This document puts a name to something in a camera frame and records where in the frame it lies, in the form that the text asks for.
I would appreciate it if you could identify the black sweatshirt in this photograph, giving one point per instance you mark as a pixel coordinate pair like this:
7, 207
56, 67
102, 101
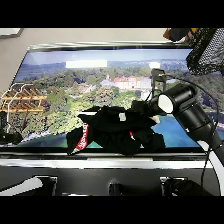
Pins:
113, 133

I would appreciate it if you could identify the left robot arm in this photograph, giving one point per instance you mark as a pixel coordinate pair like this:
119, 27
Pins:
33, 185

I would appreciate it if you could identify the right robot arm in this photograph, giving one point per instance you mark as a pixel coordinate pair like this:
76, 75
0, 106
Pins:
193, 115

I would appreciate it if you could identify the heap of clothes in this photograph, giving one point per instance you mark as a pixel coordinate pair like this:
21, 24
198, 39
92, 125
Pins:
176, 34

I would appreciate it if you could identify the black mesh basket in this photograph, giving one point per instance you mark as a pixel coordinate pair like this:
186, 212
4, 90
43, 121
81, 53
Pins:
206, 53

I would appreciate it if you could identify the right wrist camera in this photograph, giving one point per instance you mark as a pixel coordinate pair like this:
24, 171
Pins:
157, 80

